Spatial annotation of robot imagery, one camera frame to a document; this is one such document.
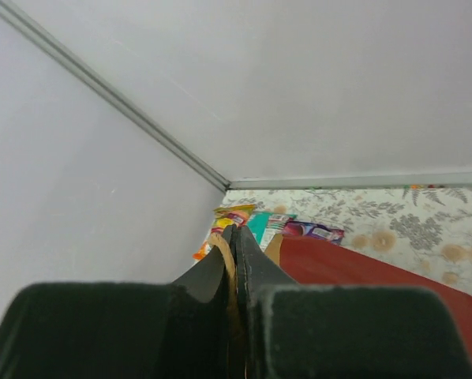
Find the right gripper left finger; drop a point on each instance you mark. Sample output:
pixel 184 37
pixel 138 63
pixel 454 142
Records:
pixel 181 329

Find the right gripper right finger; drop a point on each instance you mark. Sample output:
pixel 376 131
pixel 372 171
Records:
pixel 260 292

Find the purple chocolate bar wrapper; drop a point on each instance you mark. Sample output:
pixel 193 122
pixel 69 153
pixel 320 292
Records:
pixel 314 230

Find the teal snack packet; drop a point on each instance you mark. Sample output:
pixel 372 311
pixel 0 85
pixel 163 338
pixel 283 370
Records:
pixel 265 225

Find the orange Fox's candy bag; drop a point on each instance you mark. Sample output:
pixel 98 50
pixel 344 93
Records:
pixel 237 215

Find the red paper bag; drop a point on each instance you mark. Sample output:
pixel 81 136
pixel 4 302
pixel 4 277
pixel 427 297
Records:
pixel 383 310

